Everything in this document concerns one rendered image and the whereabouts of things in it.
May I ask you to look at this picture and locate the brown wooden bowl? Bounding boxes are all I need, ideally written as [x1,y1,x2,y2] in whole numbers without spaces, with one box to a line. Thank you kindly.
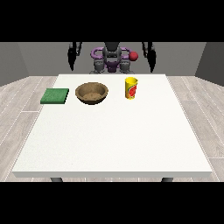
[74,81,109,106]

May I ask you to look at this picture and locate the yellow cup with melon print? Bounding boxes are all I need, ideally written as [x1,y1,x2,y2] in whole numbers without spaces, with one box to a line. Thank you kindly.
[124,76,138,101]

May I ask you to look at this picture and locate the green square pad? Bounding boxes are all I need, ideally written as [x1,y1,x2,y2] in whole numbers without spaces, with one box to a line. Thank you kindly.
[39,87,70,105]

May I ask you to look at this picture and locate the grey robot trunk purple rings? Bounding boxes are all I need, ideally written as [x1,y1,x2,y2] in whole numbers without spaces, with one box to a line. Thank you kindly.
[89,42,136,74]

